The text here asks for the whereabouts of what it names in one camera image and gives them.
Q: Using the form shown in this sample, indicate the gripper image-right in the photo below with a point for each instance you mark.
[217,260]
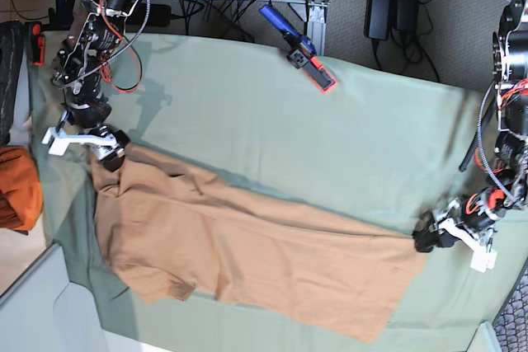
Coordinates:
[475,216]

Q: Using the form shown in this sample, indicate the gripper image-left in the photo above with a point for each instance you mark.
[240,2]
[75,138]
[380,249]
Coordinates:
[104,141]

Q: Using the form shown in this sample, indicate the tan T-shirt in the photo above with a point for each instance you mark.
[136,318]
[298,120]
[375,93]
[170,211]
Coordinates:
[166,228]

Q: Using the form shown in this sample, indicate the orange folded cloth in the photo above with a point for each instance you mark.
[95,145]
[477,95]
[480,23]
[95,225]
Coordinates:
[21,192]

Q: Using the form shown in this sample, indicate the light green table cloth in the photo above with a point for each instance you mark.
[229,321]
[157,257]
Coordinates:
[378,147]

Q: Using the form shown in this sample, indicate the black power brick left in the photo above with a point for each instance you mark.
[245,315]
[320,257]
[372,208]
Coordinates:
[160,15]

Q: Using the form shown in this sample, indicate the blue clamp at corner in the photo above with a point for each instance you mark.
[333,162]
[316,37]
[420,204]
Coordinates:
[60,19]

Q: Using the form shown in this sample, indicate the white plastic bin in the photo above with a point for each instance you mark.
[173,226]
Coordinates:
[44,311]

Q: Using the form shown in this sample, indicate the blue orange clamp centre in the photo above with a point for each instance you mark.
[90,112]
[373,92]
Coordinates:
[302,54]

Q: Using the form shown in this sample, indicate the black power adapter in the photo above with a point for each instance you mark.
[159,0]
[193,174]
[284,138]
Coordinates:
[377,19]
[405,15]

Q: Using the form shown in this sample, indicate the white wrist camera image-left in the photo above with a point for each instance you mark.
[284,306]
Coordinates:
[58,141]

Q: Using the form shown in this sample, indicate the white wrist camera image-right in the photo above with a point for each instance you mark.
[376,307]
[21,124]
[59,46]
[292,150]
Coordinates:
[483,259]

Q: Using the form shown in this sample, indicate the aluminium frame post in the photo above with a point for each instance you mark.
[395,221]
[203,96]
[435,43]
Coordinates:
[314,14]

